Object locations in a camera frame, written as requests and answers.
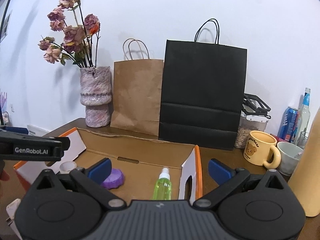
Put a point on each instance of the green spray bottle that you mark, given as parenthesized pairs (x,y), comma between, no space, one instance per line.
(162,187)

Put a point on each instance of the yellow bear mug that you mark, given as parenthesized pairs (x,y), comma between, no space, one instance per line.
(257,150)

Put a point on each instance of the wall picture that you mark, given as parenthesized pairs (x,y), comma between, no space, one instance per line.
(7,25)

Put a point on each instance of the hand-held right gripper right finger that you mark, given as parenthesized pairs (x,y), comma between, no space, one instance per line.
(220,171)

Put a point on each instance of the pink mottled ceramic vase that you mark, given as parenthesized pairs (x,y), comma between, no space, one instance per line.
(95,90)

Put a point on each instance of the white yellow charger plug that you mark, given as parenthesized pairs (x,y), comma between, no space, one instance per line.
(13,210)

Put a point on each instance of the clear food container black lid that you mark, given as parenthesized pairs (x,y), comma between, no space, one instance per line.
(250,130)

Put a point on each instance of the purple ridged bottle cap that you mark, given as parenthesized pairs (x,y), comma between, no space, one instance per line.
(115,178)

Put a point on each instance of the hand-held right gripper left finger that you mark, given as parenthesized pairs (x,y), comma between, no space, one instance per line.
(100,171)

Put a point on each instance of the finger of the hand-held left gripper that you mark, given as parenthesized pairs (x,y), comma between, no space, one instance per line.
(65,143)
(15,130)

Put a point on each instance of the dried pink roses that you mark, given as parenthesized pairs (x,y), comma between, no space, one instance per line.
(72,35)

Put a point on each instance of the blue drink can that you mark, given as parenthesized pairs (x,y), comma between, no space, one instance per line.
(287,125)

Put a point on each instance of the cluttered utility cart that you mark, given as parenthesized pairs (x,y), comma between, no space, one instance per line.
(5,120)

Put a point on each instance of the clear drinking glass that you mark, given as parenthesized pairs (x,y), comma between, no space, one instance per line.
(303,140)

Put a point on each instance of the pale green cup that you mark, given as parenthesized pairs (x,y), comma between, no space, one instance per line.
(287,160)

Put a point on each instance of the red cardboard box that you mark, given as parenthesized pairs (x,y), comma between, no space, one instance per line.
(140,155)

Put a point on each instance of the black paper bag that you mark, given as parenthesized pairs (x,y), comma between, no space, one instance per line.
(202,85)

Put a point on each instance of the brown paper bag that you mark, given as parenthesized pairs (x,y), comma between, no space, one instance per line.
(137,92)

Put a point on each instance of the white heater panel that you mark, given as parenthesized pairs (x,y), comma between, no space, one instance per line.
(37,130)

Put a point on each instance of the yellow thermos jug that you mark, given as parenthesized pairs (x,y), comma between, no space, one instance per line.
(310,167)

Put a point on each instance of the glass bottle blue label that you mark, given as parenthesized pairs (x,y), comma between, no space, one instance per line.
(305,115)

